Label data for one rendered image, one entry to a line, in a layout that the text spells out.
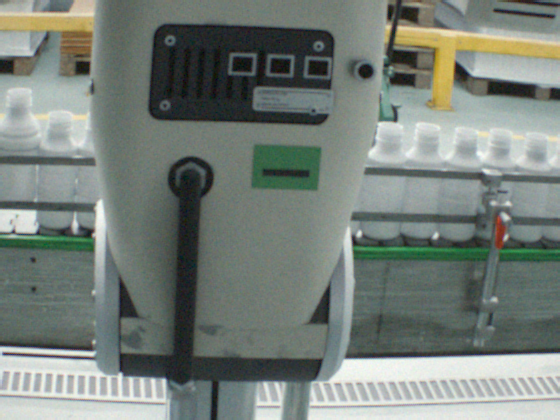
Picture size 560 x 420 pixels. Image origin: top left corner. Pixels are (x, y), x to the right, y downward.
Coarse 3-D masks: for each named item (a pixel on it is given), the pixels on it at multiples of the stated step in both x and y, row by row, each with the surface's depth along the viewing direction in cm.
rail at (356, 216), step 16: (0, 160) 157; (16, 160) 157; (32, 160) 158; (48, 160) 158; (64, 160) 158; (80, 160) 159; (400, 176) 165; (416, 176) 166; (432, 176) 166; (448, 176) 166; (464, 176) 167; (480, 176) 167; (512, 176) 168; (528, 176) 168; (544, 176) 168; (0, 208) 159; (16, 208) 160; (32, 208) 160; (48, 208) 160; (64, 208) 161; (80, 208) 161; (512, 224) 170; (528, 224) 171; (544, 224) 171
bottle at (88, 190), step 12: (84, 144) 161; (84, 156) 160; (84, 168) 161; (96, 168) 161; (84, 180) 161; (96, 180) 161; (84, 192) 162; (96, 192) 162; (84, 216) 163; (84, 228) 164
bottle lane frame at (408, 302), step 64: (0, 256) 160; (64, 256) 161; (384, 256) 167; (448, 256) 169; (512, 256) 170; (0, 320) 163; (64, 320) 164; (384, 320) 171; (448, 320) 172; (512, 320) 174
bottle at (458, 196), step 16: (464, 128) 169; (464, 144) 167; (448, 160) 168; (464, 160) 167; (480, 160) 168; (448, 192) 169; (464, 192) 168; (448, 208) 169; (464, 208) 169; (448, 224) 170; (464, 224) 170; (448, 240) 171; (464, 240) 171
